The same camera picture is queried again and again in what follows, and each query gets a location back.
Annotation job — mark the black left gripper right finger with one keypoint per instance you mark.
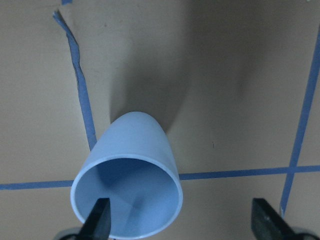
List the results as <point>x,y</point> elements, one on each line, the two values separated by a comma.
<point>267,224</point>

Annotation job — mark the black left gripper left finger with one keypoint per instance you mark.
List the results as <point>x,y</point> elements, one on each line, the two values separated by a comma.
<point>98,224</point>

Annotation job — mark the light blue plastic cup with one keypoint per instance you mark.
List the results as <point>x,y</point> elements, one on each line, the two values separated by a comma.
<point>132,164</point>

